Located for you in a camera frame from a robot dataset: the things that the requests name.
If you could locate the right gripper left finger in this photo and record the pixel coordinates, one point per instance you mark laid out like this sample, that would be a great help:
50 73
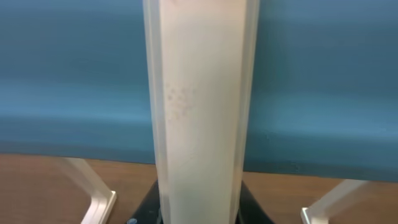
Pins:
147 208

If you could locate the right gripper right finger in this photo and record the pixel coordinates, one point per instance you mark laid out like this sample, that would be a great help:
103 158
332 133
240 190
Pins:
250 211

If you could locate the white pipette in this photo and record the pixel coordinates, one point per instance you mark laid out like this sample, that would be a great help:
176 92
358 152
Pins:
202 93

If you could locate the white and blue stand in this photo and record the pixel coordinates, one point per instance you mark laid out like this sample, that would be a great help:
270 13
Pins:
62 77

